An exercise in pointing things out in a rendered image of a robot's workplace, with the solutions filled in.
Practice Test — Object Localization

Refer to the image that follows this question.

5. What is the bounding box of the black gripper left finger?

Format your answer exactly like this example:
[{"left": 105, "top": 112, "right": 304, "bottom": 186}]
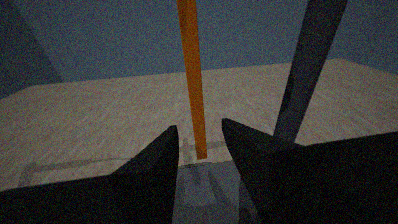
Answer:
[{"left": 0, "top": 125, "right": 179, "bottom": 224}]

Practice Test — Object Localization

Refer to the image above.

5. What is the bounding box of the orange handle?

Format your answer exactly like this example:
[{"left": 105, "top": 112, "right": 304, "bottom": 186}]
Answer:
[{"left": 176, "top": 0, "right": 207, "bottom": 160}]

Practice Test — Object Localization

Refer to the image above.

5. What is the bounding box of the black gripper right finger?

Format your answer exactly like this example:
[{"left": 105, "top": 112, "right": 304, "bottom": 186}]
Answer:
[{"left": 222, "top": 118, "right": 398, "bottom": 224}]

